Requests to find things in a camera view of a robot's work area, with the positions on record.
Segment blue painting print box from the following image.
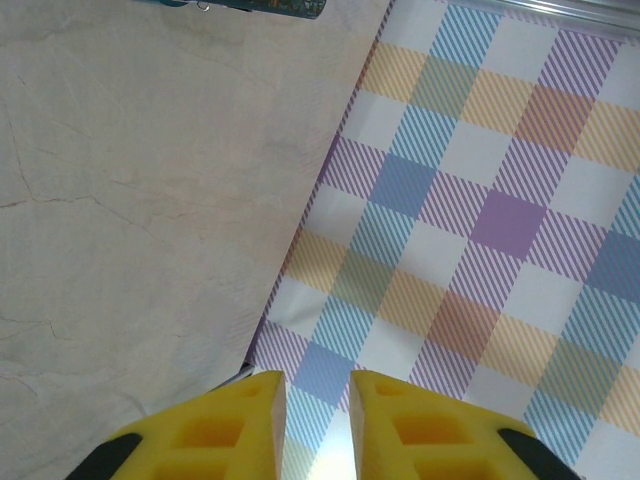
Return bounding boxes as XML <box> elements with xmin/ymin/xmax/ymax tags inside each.
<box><xmin>152</xmin><ymin>0</ymin><xmax>329</xmax><ymax>24</ymax></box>

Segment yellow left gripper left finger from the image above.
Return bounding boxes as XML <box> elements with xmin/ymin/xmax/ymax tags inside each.
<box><xmin>64</xmin><ymin>370</ymin><xmax>287</xmax><ymax>480</ymax></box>

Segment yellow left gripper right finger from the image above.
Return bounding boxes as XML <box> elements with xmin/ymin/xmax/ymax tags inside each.
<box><xmin>348</xmin><ymin>372</ymin><xmax>581</xmax><ymax>480</ymax></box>

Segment aluminium frame post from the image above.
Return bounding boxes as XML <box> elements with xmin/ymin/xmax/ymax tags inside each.
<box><xmin>449</xmin><ymin>0</ymin><xmax>640</xmax><ymax>40</ymax></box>

